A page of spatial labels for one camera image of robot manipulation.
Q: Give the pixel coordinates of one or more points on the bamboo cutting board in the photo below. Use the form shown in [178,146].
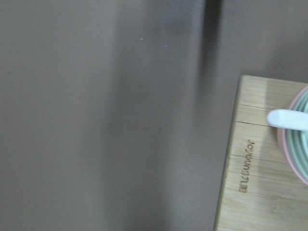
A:
[260,192]

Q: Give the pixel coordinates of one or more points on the pink bowl under stack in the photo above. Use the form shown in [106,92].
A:
[282,141]

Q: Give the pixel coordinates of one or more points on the green bowl stack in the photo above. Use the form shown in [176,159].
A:
[297,141]

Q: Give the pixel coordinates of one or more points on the white ceramic spoon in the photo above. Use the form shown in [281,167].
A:
[288,119]

